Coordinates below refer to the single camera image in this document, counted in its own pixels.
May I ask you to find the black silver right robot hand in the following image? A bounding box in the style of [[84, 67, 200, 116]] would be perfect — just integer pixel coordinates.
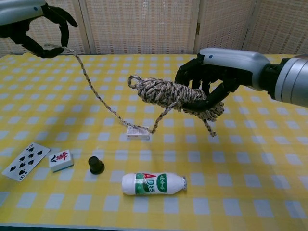
[[174, 47, 272, 114]]

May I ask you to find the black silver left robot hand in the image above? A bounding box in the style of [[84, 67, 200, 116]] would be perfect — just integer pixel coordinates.
[[0, 0, 79, 59]]

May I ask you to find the camouflage braided rope coil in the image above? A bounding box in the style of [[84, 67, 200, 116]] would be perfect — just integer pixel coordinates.
[[43, 43, 225, 138]]

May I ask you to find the yellow white checkered tablecloth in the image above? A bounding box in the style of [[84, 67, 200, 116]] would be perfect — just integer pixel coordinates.
[[0, 54, 308, 228]]

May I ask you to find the small white cardboard box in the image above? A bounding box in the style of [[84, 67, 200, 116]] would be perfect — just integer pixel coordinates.
[[126, 125, 151, 141]]

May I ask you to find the nine of spades card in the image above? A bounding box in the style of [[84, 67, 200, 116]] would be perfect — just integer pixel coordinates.
[[1, 142, 51, 182]]

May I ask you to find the white green milk bottle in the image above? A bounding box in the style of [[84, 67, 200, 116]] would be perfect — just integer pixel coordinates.
[[121, 172, 188, 197]]

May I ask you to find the white mahjong tile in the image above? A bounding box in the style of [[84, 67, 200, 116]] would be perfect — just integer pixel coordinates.
[[48, 149, 75, 173]]

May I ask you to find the small black cap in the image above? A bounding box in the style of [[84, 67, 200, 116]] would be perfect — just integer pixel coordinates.
[[88, 155, 105, 174]]

